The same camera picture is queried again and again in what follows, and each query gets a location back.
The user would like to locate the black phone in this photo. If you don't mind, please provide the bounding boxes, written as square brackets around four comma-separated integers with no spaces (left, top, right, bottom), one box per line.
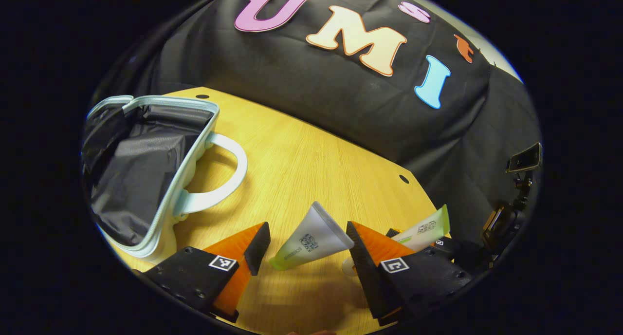
[505,142,543,174]

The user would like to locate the black backdrop cloth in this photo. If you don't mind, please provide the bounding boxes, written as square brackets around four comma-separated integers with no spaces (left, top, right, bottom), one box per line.
[90,0,542,258]

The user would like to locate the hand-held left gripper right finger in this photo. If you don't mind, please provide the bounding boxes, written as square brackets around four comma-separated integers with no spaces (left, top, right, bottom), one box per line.
[346,221,475,326]

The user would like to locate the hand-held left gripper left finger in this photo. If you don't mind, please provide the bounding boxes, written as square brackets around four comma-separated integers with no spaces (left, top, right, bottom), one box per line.
[141,222,271,323]

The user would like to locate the black phone stand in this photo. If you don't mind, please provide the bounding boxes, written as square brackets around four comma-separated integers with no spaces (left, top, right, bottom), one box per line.
[515,172,534,210]

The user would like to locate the light blue suitcase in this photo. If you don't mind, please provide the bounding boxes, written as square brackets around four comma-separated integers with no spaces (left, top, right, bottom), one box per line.
[82,95,249,265]

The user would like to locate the grey tube with green cap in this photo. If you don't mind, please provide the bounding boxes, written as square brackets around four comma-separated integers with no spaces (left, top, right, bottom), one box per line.
[269,201,355,271]

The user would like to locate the white tube with green end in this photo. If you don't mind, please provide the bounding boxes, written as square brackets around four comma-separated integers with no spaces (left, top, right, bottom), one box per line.
[342,205,451,276]

